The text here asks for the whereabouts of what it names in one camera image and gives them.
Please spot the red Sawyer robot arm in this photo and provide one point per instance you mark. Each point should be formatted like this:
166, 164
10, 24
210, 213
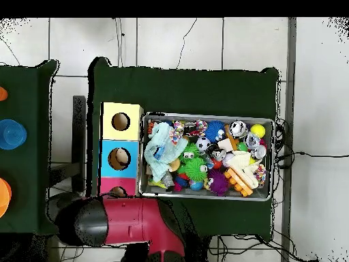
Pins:
131, 221

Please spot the wooden box with three holes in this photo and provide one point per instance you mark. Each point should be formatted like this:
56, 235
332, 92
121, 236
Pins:
131, 133

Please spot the mint green cloth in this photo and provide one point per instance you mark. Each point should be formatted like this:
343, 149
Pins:
161, 133

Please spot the small soccer ball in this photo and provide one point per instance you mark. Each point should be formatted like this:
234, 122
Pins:
203, 144

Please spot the green fuzzy toy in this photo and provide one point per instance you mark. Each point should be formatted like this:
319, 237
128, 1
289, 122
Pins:
194, 169

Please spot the blue fuzzy toy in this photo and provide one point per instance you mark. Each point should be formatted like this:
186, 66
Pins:
214, 130

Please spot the dark green table cloth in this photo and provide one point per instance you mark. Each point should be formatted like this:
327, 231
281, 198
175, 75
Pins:
185, 90
27, 95

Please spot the purple spiky toy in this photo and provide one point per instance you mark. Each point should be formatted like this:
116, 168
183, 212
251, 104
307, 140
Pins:
218, 183

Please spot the cream knitted cloth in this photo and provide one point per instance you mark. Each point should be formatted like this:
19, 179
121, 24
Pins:
241, 162

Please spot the orange toy building block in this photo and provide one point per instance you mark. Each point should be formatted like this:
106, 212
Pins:
237, 182

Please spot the yellow ball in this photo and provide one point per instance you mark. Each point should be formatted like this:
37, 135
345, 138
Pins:
258, 131

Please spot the black flat panel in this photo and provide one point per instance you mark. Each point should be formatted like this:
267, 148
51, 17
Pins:
79, 131

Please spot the blue plastic cup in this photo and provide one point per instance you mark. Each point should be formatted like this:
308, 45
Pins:
12, 134

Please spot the orange plastic cup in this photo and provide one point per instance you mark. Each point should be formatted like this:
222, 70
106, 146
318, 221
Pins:
4, 196
2, 94

